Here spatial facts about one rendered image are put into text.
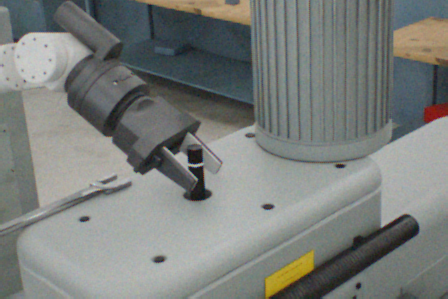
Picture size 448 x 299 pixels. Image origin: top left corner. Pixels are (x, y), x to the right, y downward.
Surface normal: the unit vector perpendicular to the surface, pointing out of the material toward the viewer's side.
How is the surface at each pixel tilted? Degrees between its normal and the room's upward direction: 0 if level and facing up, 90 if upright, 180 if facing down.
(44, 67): 74
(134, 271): 0
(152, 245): 0
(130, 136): 90
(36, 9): 90
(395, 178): 0
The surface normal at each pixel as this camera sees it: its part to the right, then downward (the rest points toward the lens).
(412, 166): -0.05, -0.92
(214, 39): -0.72, 0.30
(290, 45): -0.53, 0.35
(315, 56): -0.17, 0.39
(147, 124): 0.37, -0.71
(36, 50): -0.40, 0.11
